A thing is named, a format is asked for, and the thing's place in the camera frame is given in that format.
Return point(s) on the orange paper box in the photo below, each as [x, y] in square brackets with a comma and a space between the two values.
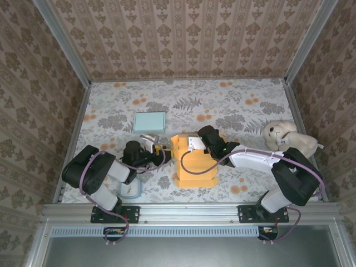
[194, 161]

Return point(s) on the light blue paper box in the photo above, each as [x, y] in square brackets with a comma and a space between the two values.
[150, 122]

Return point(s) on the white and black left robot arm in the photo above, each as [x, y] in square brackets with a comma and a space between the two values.
[83, 169]

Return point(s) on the clear container with blue rim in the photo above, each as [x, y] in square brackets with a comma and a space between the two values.
[132, 190]

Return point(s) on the floral table mat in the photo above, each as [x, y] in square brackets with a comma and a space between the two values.
[222, 97]

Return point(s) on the cream plush dog toy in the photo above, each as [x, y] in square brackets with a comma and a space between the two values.
[294, 139]

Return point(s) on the black connector board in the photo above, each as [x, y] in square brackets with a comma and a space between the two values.
[114, 232]
[268, 232]

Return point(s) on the grey metal panel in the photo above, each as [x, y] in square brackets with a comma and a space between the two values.
[194, 253]

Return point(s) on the aluminium mounting rail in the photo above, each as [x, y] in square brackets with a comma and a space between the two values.
[189, 212]

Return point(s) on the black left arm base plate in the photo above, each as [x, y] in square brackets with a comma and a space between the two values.
[130, 214]

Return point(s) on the aluminium table side rail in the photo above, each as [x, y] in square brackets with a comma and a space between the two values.
[295, 105]
[81, 111]

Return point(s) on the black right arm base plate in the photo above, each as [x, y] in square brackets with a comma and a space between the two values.
[247, 214]

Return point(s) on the aluminium frame post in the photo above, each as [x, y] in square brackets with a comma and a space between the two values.
[310, 39]
[64, 41]

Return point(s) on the aluminium frame bar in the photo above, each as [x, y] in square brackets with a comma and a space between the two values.
[34, 250]
[338, 250]

